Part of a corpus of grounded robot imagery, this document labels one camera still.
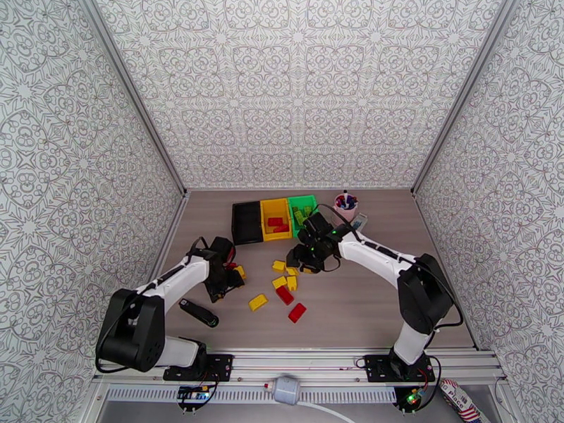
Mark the white adapter cable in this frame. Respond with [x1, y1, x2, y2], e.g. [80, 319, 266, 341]
[297, 400, 355, 423]

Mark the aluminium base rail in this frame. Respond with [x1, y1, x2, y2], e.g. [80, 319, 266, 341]
[92, 346, 508, 385]

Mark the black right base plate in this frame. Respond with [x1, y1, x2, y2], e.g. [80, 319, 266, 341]
[365, 355, 435, 383]

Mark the black plastic bin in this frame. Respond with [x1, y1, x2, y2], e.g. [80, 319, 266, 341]
[231, 201, 265, 247]

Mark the aluminium frame post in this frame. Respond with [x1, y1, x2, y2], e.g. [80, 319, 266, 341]
[410, 0, 521, 196]
[75, 0, 188, 196]

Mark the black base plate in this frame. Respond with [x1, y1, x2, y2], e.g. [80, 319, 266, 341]
[164, 355, 233, 382]
[365, 355, 435, 383]

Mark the green plastic bin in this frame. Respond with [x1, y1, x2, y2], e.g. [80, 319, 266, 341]
[287, 195, 319, 238]

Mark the white power adapter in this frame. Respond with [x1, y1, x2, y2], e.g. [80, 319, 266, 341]
[273, 376, 302, 406]

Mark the white slotted cable duct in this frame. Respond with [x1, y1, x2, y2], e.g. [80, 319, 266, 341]
[105, 386, 400, 404]

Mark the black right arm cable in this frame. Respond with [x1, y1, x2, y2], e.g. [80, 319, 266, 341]
[314, 203, 355, 231]

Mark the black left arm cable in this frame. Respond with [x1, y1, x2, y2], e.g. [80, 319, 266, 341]
[185, 235, 212, 264]

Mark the yellow plastic bin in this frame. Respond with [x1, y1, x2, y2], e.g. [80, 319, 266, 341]
[259, 197, 294, 242]

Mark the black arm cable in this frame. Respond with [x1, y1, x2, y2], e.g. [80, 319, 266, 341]
[185, 235, 212, 264]
[314, 203, 355, 231]

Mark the circuit board with cables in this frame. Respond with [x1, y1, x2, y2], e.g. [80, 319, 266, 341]
[176, 385, 212, 404]

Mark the pink cup with pens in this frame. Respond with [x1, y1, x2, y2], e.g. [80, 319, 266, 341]
[333, 190, 359, 223]

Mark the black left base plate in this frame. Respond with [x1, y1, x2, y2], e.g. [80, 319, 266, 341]
[164, 355, 233, 382]

